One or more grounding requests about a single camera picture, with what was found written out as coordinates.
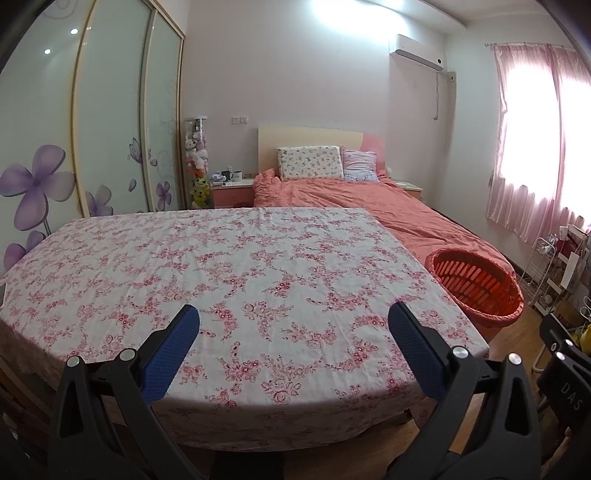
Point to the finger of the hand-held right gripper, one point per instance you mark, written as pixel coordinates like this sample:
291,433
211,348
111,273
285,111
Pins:
556,330

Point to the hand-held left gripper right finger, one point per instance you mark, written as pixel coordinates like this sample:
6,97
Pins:
415,350

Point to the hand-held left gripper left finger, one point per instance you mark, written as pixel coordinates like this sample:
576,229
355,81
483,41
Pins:
171,350

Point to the orange plastic laundry basket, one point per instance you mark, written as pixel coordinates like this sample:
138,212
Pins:
475,286

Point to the yellow bag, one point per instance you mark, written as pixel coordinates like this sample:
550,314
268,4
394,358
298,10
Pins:
585,337

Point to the white storage cart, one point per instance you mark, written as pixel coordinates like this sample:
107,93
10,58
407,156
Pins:
565,267

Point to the table with floral tablecloth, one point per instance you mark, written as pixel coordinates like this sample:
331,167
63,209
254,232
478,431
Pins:
231,277

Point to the pink curtain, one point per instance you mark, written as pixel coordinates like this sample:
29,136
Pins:
521,207

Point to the bed with salmon duvet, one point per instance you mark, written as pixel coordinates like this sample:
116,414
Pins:
392,217

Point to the green plush toy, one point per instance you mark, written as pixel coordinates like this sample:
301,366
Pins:
201,191

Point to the pink and white nightstand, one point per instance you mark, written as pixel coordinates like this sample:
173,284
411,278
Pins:
231,196
411,187

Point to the white mug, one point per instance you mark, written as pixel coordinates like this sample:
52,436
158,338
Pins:
237,176

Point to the striped pink pillow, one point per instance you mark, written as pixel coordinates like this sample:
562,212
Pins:
359,166

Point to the plush toy display tube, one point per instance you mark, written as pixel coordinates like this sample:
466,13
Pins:
197,147

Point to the floral print pillow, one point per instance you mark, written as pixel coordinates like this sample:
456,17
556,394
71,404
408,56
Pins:
309,164

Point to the wardrobe with flower doors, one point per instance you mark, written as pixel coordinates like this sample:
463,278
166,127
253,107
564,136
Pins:
111,115

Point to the white air conditioner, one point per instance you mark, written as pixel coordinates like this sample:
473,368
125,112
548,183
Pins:
415,50

